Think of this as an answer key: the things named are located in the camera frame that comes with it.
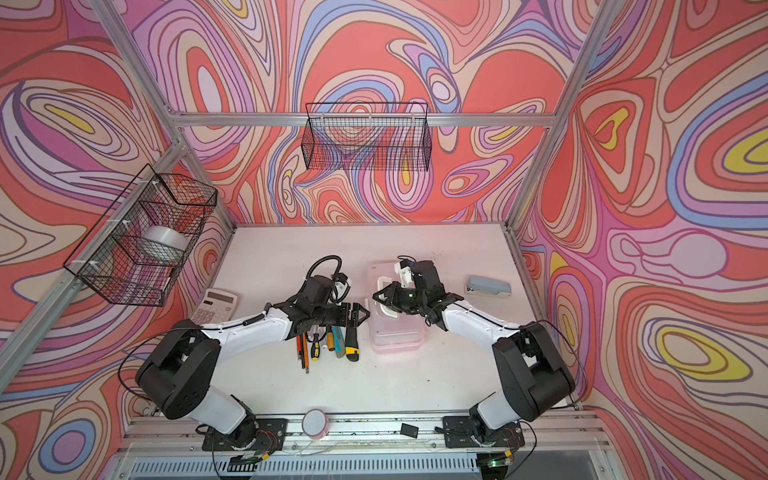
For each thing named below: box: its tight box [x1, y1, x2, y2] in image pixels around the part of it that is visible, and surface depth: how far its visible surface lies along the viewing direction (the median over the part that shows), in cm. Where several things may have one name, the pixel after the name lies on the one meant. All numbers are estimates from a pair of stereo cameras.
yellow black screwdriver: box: [310, 333, 321, 361], surface depth 88 cm
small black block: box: [400, 423, 419, 439], surface depth 76 cm
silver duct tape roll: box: [139, 226, 190, 265], surface depth 74 cm
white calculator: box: [191, 288, 238, 325], surface depth 96 cm
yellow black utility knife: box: [345, 326, 360, 362], surface depth 90 cm
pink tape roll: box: [301, 408, 330, 440], surface depth 72 cm
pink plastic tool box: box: [365, 262, 425, 354], surface depth 84 cm
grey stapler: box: [465, 275, 512, 296], surface depth 100 cm
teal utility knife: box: [331, 326, 345, 359], surface depth 90 cm
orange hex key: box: [302, 333, 309, 374], surface depth 88 cm
